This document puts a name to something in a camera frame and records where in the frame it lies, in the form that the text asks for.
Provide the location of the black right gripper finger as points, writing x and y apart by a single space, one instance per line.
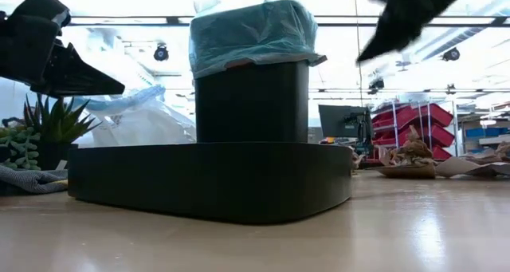
398 28

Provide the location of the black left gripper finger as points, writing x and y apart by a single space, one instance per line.
75 80

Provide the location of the white plastic trash bag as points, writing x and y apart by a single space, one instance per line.
139 124

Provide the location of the brown paper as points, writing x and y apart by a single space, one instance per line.
410 150
498 152

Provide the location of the blue plastic trash bag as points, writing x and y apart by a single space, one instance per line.
251 36

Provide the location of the black plastic trash bin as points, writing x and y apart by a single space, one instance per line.
251 104

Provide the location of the black plastic bin lid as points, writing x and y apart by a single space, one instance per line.
207 184

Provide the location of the spiky green potted plant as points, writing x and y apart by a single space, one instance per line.
56 124

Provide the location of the black ceiling spotlight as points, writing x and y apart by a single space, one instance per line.
376 84
161 52
451 54

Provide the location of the pale green succulent plant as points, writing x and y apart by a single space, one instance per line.
20 144

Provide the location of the red storage bin rack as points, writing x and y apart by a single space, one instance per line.
414 128

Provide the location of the grey cloth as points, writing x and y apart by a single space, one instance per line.
32 180

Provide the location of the black computer monitor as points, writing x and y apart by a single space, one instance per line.
338 120

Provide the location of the shelf with blue bins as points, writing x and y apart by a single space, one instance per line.
486 132

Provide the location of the black overhead frame bar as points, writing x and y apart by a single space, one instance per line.
338 20

